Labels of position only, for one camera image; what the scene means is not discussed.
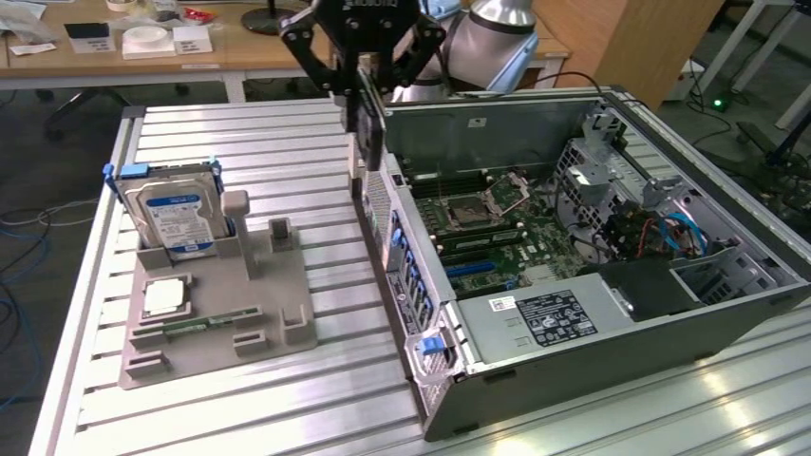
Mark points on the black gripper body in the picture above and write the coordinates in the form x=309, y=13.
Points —
x=366, y=24

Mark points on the black gpu card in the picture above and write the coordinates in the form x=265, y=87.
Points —
x=370, y=133

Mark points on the black round lamp base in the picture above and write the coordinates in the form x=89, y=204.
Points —
x=260, y=21

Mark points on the wooden desk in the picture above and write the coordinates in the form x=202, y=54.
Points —
x=240, y=47

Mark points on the plain white box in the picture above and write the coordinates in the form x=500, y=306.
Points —
x=192, y=42

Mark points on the red small packet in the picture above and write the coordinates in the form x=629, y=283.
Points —
x=197, y=15

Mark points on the white box with round insert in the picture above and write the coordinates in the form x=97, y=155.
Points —
x=148, y=43

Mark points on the grey card retention latch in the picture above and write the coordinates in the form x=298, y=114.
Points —
x=353, y=161

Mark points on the white tape roll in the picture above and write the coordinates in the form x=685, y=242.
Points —
x=118, y=5

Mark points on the wooden cabinet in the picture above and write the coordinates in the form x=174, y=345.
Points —
x=633, y=47

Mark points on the white box with black lid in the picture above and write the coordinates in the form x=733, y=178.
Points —
x=89, y=38

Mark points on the metal socket cover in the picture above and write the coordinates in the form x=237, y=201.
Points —
x=509, y=192

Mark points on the CPU socket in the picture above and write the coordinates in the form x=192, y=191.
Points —
x=472, y=214

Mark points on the black office chair base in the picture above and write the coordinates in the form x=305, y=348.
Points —
x=62, y=114

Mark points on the hard disk with blue carrier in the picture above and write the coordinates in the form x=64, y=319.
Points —
x=177, y=214

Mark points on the black RAM stick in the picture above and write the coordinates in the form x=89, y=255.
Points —
x=475, y=233
x=481, y=243

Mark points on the metal drive cage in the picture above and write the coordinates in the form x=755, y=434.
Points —
x=601, y=190

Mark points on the white paper label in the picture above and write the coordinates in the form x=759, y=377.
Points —
x=32, y=49

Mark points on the clear plastic bag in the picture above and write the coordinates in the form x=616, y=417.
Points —
x=25, y=19

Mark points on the green motherboard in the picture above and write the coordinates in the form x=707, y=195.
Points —
x=539, y=247

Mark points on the blue expansion slot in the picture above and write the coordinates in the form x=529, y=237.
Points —
x=469, y=270

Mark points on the silver CPU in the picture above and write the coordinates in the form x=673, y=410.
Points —
x=165, y=297

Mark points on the green RAM stick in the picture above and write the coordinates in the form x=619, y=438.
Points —
x=196, y=324

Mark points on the grey power supply unit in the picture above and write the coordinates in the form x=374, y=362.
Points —
x=488, y=332

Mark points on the blue latch tab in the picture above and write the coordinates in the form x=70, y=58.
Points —
x=431, y=344

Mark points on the grey parts rack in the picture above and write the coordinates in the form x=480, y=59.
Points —
x=209, y=351

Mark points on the metal disk bay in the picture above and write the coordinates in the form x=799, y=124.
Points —
x=728, y=275

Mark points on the dark grey PC case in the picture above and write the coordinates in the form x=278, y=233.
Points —
x=569, y=375

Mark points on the white table frame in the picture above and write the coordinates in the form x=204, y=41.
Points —
x=727, y=47

